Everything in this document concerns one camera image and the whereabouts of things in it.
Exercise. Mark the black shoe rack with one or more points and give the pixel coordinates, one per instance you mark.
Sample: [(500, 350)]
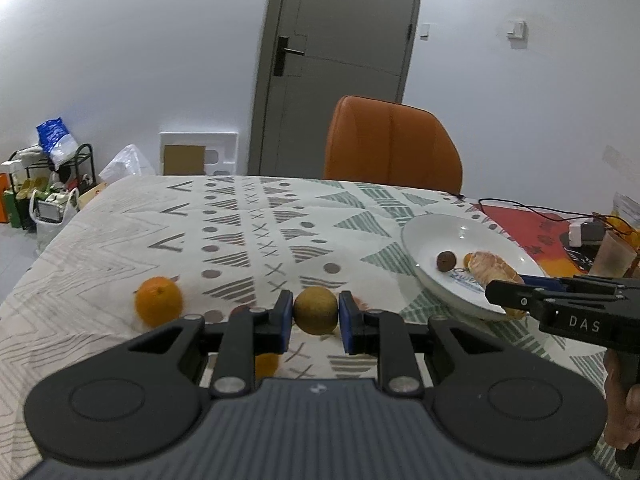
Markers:
[(91, 152)]

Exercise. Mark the brown kiwi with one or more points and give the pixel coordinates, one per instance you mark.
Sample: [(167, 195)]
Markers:
[(446, 260), (315, 310)]

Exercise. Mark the peeled pomelo piece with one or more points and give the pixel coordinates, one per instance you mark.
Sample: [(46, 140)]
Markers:
[(492, 267)]

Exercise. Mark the white foam packaging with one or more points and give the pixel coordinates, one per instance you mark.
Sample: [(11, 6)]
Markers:
[(222, 142)]

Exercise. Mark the beige paper bag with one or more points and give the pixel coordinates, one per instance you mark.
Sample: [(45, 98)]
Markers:
[(95, 195)]

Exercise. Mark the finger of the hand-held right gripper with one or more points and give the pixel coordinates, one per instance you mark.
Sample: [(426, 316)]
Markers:
[(550, 284), (515, 297)]

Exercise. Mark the translucent plastic cup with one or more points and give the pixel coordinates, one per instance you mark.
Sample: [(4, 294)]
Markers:
[(612, 257)]

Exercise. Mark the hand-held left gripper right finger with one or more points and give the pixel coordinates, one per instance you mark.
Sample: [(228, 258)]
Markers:
[(346, 322)]

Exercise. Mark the orange chair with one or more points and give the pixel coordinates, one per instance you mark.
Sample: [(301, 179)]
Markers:
[(390, 145)]

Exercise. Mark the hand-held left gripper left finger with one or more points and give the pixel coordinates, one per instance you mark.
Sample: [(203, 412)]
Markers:
[(285, 322)]

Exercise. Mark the blue plastic bag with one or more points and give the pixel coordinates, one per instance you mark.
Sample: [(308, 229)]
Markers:
[(52, 135)]

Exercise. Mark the white and grey charger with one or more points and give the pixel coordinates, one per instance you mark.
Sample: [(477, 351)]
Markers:
[(592, 232)]

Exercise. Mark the small white wall switch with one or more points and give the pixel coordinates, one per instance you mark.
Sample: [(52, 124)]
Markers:
[(424, 30)]

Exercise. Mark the patterned tablecloth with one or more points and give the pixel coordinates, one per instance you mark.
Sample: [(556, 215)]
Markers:
[(300, 240)]

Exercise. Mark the red and orange mat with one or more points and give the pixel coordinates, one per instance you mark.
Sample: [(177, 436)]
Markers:
[(525, 230)]

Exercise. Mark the brown cardboard sheet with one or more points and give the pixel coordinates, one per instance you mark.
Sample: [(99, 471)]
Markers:
[(185, 160)]

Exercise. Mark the white plate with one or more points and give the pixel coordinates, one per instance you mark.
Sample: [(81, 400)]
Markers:
[(435, 240)]

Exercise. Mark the yellow snack bag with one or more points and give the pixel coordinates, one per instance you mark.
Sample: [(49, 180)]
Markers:
[(625, 205)]

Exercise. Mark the person's right hand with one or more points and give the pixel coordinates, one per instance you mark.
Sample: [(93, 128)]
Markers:
[(615, 410)]

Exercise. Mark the orange shopping bag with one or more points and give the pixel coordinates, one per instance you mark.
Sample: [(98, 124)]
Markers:
[(4, 205)]

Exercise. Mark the white plastic bag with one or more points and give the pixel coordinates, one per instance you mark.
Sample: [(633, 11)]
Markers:
[(125, 165)]

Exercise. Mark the large orange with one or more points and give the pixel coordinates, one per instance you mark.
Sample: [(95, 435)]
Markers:
[(158, 301)]

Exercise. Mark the white bag with items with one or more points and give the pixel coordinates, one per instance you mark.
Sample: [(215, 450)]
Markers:
[(50, 235)]

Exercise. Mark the green box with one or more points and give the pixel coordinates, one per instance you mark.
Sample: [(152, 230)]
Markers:
[(17, 215)]

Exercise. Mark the small orange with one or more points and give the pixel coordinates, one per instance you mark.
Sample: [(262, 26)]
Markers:
[(468, 260), (266, 364)]

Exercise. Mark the large white wall switch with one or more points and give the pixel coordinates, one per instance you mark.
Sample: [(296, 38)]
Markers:
[(516, 29)]

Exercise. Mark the grey door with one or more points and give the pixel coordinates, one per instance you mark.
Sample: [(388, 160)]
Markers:
[(340, 25)]

